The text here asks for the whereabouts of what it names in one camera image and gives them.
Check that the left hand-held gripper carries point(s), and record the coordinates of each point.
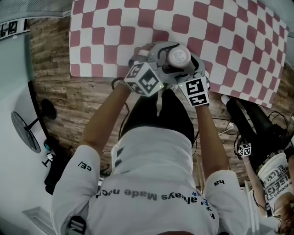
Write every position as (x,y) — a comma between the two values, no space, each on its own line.
(147,80)

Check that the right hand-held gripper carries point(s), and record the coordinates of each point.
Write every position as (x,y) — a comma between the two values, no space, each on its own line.
(195,88)

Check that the cream ceramic mug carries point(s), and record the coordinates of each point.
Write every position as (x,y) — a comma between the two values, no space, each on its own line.
(178,56)

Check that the person's left forearm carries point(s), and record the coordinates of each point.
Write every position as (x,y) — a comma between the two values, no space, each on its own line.
(105,119)

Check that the person's right forearm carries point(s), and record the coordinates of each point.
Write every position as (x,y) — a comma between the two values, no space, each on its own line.
(211,142)

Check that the person's left hand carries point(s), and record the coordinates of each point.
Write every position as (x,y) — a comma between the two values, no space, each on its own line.
(145,47)

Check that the person's right shoe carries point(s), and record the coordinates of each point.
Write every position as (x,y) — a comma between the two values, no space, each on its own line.
(172,87)

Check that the person's black trousers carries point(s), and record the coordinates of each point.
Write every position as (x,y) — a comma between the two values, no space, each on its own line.
(170,114)

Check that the red white checkered tablecloth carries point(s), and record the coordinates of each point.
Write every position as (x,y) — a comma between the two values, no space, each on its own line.
(114,29)

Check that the person's white printed t-shirt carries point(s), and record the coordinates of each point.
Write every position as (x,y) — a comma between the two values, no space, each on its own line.
(149,165)

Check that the white venetian blinds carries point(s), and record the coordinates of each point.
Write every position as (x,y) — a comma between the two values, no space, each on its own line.
(46,7)

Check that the small teal object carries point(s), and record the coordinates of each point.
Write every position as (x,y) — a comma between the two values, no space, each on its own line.
(47,145)

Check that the black bag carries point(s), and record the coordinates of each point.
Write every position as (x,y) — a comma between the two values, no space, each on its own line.
(59,172)

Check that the small black stand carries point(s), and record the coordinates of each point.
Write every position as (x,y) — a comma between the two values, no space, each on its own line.
(47,161)

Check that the round black marble side table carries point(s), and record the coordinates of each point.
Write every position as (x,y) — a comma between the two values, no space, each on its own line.
(23,128)

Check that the grey harness buckle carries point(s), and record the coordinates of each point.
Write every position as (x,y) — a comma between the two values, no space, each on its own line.
(77,226)

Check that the white panelled cabinet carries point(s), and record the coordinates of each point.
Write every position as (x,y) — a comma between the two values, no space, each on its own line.
(36,218)

